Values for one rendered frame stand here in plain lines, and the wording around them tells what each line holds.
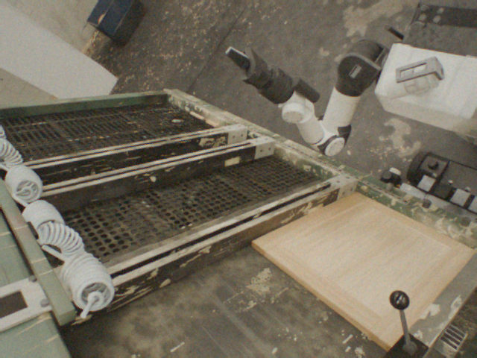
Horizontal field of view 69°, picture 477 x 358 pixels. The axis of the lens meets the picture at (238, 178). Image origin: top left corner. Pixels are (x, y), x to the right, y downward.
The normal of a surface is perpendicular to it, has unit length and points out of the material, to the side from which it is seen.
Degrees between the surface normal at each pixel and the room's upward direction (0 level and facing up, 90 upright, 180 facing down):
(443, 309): 54
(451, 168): 0
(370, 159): 0
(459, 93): 23
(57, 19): 90
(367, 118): 0
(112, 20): 90
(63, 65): 90
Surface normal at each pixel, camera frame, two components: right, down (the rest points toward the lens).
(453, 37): -0.71, 0.04
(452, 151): -0.55, -0.33
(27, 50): 0.61, 0.49
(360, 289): 0.11, -0.88
